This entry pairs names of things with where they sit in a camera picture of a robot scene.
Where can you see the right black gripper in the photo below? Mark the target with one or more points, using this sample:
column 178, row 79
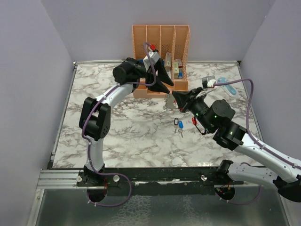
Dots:
column 187, row 98

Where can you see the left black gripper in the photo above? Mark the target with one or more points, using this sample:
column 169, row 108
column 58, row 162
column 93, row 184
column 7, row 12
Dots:
column 162, row 76

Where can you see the red handled key organizer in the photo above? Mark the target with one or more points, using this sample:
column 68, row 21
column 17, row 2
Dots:
column 170, row 102

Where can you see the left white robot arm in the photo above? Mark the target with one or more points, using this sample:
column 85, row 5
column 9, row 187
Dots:
column 95, row 119

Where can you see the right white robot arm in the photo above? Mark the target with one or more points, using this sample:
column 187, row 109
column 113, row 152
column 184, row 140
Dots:
column 279, row 170

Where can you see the silver keys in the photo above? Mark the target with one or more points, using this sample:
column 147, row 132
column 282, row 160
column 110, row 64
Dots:
column 179, row 130

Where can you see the black key tag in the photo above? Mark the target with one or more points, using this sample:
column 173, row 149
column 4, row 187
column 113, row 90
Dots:
column 176, row 121

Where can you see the white red box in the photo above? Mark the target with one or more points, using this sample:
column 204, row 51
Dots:
column 177, row 67

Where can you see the green white box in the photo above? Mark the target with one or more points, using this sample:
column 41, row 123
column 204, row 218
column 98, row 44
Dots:
column 168, row 62

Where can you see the blue key tag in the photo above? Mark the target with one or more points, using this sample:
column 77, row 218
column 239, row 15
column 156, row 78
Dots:
column 180, row 124

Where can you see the peach plastic desk organizer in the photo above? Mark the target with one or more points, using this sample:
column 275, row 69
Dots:
column 166, row 38

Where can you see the blue white blister pack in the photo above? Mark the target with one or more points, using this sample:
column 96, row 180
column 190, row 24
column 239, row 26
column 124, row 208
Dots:
column 229, row 89

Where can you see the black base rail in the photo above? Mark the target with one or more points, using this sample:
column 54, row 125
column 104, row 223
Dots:
column 155, row 181

